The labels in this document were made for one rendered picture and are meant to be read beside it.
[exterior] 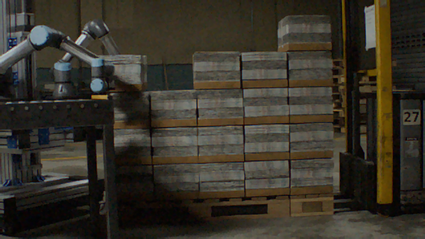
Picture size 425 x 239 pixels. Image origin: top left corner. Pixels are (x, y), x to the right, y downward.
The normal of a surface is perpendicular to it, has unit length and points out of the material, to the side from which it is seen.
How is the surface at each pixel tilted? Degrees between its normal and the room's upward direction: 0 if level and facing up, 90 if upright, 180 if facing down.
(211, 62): 90
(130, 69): 90
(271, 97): 90
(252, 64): 90
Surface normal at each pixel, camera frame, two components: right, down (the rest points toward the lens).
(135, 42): 0.38, 0.04
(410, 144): 0.06, 0.05
